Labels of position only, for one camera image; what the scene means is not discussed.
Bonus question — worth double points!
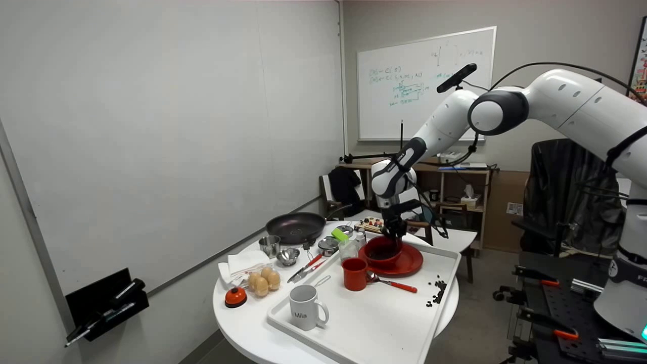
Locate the white mug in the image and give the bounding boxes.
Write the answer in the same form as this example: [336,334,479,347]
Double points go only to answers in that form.
[287,283,332,331]

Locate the orange desk bell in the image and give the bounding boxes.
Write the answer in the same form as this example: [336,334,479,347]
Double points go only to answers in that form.
[223,285,248,309]

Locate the framed wall picture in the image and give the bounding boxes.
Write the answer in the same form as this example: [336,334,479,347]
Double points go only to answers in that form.
[624,16,647,108]

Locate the black bar camera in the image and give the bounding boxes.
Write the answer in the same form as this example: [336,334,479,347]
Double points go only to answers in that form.
[435,63,479,96]

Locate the white whiteboard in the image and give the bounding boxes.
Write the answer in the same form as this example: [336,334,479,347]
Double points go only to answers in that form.
[357,25,500,145]

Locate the white paper napkin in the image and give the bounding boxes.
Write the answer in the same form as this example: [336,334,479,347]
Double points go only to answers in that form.
[216,248,276,285]

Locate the teal metal bar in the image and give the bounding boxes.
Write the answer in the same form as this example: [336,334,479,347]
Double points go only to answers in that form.
[595,325,647,358]

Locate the dark robot mounting platform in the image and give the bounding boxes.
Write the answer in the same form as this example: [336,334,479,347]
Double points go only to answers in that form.
[521,270,647,364]

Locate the red plate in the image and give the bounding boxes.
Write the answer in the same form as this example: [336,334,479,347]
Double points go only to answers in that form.
[357,240,425,279]

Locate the red cup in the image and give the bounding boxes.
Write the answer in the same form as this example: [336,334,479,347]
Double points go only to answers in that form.
[340,255,370,294]

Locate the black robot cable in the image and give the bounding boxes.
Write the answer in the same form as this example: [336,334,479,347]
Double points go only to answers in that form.
[488,59,647,103]

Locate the tissue box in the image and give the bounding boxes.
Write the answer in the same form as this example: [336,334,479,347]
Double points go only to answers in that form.
[459,184,482,210]

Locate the red handled metal tongs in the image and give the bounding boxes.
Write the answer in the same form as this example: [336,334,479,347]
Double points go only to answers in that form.
[287,250,328,285]

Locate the wooden shelf unit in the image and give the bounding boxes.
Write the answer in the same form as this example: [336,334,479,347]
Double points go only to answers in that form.
[411,159,497,248]

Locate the dark frying pan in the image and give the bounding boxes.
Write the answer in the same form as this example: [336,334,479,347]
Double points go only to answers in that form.
[263,210,328,248]

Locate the scattered dark coffee beans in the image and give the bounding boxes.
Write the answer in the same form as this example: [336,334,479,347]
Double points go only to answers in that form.
[422,272,452,309]

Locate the white plastic tray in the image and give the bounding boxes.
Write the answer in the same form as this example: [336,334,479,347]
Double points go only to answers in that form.
[266,236,466,364]

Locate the black wall holder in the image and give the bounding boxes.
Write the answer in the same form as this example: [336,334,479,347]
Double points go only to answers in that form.
[63,268,151,350]

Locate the steel cup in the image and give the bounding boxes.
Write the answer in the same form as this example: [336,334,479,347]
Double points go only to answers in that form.
[259,232,281,258]

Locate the black orange clamp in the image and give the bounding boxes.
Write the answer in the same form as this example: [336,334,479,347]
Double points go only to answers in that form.
[533,306,583,341]
[514,265,575,299]

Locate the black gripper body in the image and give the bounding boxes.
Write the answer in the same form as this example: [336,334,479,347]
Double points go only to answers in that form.
[380,201,425,234]

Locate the red handled metal spoon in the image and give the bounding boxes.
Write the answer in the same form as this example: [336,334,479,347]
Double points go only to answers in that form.
[367,272,421,296]

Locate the chair with black jacket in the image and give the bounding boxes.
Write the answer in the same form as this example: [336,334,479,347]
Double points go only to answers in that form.
[320,163,370,221]

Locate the black covered chair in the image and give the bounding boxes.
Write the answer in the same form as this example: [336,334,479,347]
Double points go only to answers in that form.
[521,138,624,258]

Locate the white square side table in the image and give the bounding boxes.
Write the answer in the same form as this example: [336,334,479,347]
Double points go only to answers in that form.
[403,225,479,285]

